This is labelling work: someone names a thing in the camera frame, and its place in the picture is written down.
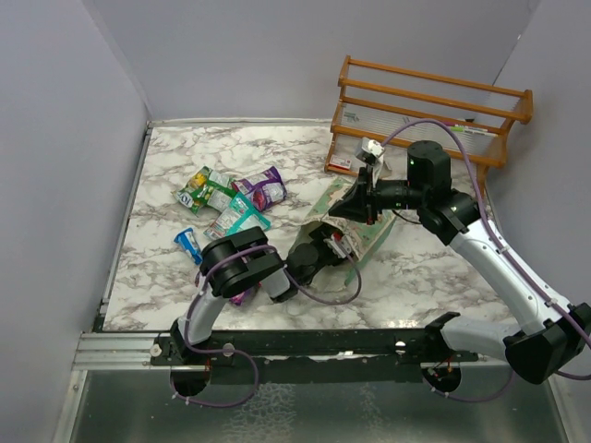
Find green white paper bag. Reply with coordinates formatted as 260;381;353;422
287;177;395;294

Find purple snack packet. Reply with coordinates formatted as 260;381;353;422
232;166;287;212

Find blue small snack packet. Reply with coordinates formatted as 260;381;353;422
174;227;202;266

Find yellow green snack packet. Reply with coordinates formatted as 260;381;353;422
174;166;212;214

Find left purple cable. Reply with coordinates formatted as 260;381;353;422
182;239;364;356

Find red white small box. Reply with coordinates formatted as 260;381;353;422
329;155;352;170

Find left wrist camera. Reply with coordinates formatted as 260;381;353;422
324;233;356;259

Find wooden shelf rack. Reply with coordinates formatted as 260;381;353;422
324;55;534;191

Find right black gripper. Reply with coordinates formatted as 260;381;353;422
329;164;428;225

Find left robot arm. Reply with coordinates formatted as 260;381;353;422
171;227;352;365

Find purple Fox's candy packet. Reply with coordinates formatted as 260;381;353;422
229;286;258;306

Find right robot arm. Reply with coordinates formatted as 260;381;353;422
329;141;590;384

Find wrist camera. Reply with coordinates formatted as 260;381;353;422
355;137;385;185
324;233;356;259

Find markers on shelf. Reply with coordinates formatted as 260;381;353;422
444;122;495;137

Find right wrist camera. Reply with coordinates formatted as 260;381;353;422
355;137;385;185

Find teal Fox's candy packet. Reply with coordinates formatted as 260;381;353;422
204;193;271;240

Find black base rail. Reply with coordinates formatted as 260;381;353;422
151;326;477;384

